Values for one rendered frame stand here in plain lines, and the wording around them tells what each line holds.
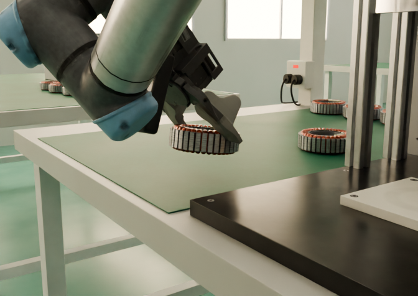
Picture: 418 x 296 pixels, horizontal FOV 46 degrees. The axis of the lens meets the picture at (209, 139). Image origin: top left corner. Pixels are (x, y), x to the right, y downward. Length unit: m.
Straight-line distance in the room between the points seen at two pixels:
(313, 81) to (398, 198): 1.07
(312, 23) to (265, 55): 4.68
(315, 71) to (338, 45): 5.63
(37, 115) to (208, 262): 1.24
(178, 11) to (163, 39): 0.04
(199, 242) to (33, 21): 0.32
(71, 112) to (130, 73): 1.23
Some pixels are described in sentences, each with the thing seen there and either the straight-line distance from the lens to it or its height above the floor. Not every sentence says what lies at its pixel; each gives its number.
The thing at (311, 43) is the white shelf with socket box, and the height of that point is 0.96.
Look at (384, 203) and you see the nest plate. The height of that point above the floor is 0.78.
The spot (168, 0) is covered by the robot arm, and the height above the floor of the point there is 1.01.
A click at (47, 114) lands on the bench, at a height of 0.73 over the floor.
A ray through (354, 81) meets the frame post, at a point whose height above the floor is 0.91.
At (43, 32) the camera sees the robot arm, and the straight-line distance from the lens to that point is 0.62.
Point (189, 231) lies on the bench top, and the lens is 0.59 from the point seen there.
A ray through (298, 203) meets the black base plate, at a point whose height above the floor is 0.77.
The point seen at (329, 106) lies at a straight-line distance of 1.52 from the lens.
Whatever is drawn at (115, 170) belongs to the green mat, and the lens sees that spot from 0.87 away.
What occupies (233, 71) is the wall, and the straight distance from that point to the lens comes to 6.04.
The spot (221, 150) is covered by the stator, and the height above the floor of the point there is 0.81.
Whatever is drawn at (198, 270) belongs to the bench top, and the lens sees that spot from 0.58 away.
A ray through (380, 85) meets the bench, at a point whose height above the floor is 0.52.
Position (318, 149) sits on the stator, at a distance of 0.99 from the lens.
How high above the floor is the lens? 0.97
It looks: 11 degrees down
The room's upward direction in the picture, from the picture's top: straight up
